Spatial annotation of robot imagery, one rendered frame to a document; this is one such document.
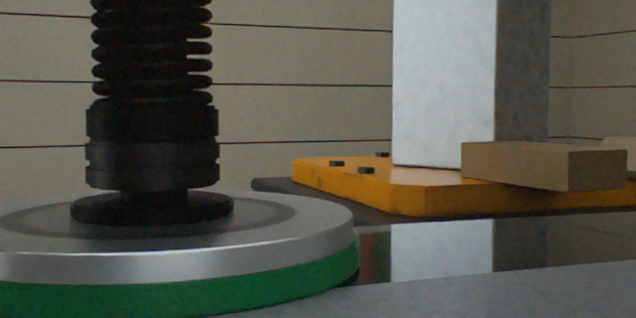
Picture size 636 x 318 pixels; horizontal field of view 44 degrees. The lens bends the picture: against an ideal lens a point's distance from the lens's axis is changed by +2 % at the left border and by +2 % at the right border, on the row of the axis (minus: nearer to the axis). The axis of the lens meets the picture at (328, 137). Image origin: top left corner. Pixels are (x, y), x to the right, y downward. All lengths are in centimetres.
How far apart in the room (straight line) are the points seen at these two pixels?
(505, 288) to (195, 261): 15
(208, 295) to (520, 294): 14
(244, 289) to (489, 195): 74
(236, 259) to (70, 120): 608
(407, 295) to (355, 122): 665
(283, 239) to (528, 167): 70
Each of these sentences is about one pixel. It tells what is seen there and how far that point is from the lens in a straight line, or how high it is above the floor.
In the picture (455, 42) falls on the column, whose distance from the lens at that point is 122.
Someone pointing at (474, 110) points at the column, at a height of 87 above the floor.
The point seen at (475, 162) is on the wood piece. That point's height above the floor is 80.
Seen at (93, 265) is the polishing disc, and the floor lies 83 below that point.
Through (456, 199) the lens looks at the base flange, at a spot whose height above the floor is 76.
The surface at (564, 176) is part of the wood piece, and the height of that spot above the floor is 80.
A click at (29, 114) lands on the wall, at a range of 638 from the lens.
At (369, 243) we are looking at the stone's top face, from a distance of 48.
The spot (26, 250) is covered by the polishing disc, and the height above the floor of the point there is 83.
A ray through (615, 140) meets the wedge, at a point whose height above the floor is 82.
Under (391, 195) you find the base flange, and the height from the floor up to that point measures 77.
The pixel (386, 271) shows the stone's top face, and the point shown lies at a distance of 41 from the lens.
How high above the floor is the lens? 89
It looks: 3 degrees down
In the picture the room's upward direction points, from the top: straight up
